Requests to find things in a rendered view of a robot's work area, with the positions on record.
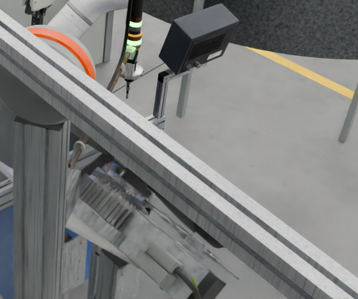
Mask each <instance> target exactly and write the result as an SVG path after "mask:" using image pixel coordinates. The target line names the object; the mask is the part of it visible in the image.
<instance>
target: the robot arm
mask: <svg viewBox="0 0 358 299"><path fill-rule="evenodd" d="M54 1H55V0H22V6H24V7H25V6H26V8H25V13H26V14H28V15H32V19H31V26H34V25H43V17H44V16H45V14H46V10H47V9H48V7H50V6H51V5H52V4H53V3H54ZM128 2H129V0H69V1H68V2H67V3H66V5H65V6H64V7H63V8H62V9H61V10H60V11H59V12H58V13H57V14H56V15H55V17H54V18H53V19H52V20H51V21H50V22H49V23H48V26H54V27H58V28H61V29H62V30H65V31H67V32H68V33H71V34H72V35H73V36H75V37H76V38H77V39H78V40H79V39H80V38H81V37H82V36H83V35H84V33H85V32H86V31H87V30H88V29H89V28H90V27H91V26H92V25H93V24H94V23H95V22H96V21H97V20H98V19H99V18H100V17H101V16H102V15H103V14H105V13H107V12H110V11H115V10H120V9H126V8H127V7H128ZM35 11H36V12H35Z"/></svg>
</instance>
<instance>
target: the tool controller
mask: <svg viewBox="0 0 358 299"><path fill-rule="evenodd" d="M238 23H239V20H238V19H237V18H236V17H235V16H234V15H233V14H232V13H231V12H230V11H229V10H228V9H227V8H226V7H225V6H224V5H223V4H217V5H214V6H212V7H208V8H206V9H203V10H200V11H197V12H194V13H192V14H189V15H186V16H183V17H180V18H177V19H175V20H173V21H172V24H171V27H170V29H169V31H168V34H167V36H166V39H165V41H164V44H163V46H162V49H161V51H160V54H159V58H160V59H161V60H162V61H163V62H164V63H165V64H166V65H167V67H169V69H170V70H172V71H173V72H175V74H176V75H178V74H180V73H183V72H185V71H189V72H191V71H192V70H193V68H195V67H196V68H197V69H198V68H200V66H201V65H202V64H204V63H207V62H209V61H212V60H214V59H216V58H219V57H221V56H223V54H224V52H225V50H226V48H227V46H228V44H229V42H230V40H231V38H232V36H233V34H234V31H235V29H236V27H237V25H238Z"/></svg>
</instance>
